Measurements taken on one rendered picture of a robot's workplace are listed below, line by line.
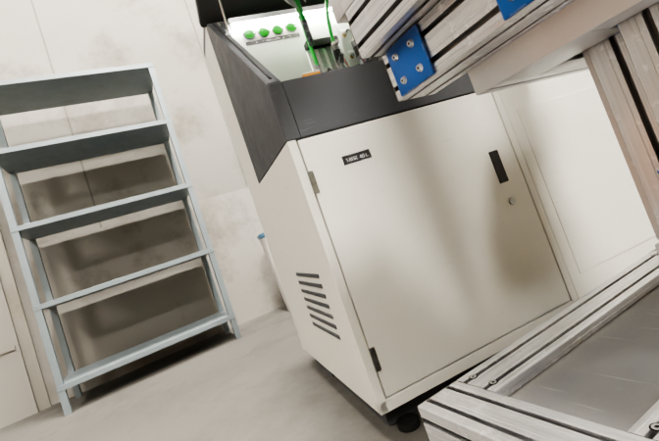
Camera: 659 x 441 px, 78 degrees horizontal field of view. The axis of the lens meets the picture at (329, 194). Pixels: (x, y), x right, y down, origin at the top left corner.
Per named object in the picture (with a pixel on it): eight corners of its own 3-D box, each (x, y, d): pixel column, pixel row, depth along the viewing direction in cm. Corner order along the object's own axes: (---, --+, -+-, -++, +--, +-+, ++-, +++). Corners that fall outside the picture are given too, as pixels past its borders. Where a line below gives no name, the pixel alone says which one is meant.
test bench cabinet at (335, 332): (389, 445, 99) (285, 141, 104) (325, 381, 154) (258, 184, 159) (590, 329, 122) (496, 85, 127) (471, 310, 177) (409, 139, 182)
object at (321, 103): (301, 137, 106) (280, 80, 107) (297, 142, 110) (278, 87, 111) (486, 87, 126) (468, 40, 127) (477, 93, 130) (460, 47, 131)
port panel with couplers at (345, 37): (361, 86, 171) (336, 19, 173) (358, 90, 174) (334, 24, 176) (387, 80, 175) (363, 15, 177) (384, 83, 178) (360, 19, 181)
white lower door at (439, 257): (386, 399, 100) (296, 140, 105) (382, 396, 102) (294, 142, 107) (573, 300, 121) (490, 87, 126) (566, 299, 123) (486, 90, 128)
